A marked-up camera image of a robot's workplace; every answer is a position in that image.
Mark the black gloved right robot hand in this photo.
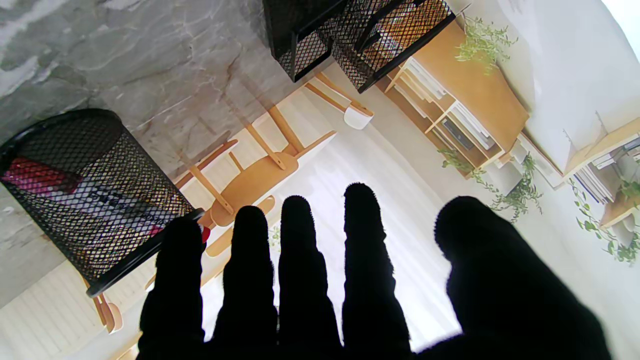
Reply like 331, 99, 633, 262
137, 183, 612, 360

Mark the red capped white marker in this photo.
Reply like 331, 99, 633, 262
50, 190, 211, 246

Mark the black mesh desk organizer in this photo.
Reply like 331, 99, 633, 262
262, 0, 457, 94

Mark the black mesh pen cup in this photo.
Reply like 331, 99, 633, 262
0, 108, 206, 298

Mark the printed room scene backdrop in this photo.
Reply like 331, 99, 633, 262
0, 0, 640, 360

